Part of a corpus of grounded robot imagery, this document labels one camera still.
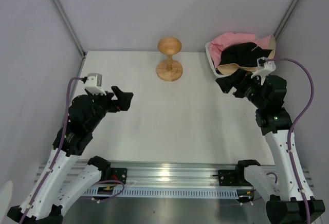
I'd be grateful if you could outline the white slotted cable duct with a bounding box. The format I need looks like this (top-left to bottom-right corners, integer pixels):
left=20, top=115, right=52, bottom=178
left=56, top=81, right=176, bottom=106
left=59, top=188, right=239, bottom=199

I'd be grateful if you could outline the left aluminium corner post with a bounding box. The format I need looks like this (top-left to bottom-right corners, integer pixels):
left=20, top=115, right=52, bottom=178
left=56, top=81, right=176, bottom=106
left=50, top=0, right=86, bottom=58

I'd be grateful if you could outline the wooden hat stand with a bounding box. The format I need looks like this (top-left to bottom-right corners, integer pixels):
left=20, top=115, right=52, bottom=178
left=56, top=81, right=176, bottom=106
left=156, top=37, right=183, bottom=82

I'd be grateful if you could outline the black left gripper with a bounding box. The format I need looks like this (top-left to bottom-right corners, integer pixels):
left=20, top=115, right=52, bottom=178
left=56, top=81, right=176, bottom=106
left=87, top=85, right=133, bottom=131

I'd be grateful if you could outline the beige bucket hat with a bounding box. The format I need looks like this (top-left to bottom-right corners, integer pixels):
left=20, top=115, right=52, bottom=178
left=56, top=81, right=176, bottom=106
left=216, top=35, right=276, bottom=75

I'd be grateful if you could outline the right aluminium corner post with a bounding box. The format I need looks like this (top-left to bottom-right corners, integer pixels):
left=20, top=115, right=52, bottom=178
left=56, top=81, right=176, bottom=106
left=274, top=0, right=302, bottom=40

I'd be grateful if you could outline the black bucket hat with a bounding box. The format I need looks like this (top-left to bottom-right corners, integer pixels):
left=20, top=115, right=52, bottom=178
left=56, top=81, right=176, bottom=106
left=220, top=42, right=272, bottom=67

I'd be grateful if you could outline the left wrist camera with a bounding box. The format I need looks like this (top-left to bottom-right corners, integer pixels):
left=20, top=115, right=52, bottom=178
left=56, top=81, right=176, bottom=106
left=84, top=73, right=106, bottom=96

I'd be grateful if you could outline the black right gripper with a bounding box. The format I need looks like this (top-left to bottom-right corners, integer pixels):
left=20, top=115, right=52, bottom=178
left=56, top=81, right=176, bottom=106
left=216, top=68, right=267, bottom=109

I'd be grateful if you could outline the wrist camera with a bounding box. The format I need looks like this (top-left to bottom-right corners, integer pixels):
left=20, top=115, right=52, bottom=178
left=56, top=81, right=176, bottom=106
left=251, top=57, right=276, bottom=85
left=84, top=73, right=106, bottom=96

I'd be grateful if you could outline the white plastic basket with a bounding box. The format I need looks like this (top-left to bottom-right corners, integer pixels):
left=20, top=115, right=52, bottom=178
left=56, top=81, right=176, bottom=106
left=205, top=42, right=277, bottom=78

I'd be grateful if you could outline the aluminium mounting rail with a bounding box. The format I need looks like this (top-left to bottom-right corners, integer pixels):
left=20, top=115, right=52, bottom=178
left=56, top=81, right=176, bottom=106
left=33, top=160, right=316, bottom=191

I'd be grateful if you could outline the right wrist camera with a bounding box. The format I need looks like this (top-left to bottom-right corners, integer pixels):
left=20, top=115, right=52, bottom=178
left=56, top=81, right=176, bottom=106
left=251, top=57, right=276, bottom=85

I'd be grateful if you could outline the aluminium corner post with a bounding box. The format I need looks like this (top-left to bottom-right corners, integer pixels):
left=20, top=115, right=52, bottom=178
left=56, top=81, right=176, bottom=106
left=274, top=0, right=302, bottom=40
left=50, top=0, right=86, bottom=58

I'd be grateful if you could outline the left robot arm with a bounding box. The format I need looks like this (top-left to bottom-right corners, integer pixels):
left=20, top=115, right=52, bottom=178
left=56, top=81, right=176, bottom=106
left=7, top=86, right=133, bottom=223

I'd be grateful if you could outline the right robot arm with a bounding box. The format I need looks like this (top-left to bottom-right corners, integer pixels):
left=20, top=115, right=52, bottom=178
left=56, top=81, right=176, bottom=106
left=216, top=69, right=325, bottom=223

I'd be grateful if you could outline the pink bucket hat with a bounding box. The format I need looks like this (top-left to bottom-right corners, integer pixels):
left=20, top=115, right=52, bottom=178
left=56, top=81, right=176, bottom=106
left=254, top=35, right=271, bottom=49
left=208, top=32, right=257, bottom=67

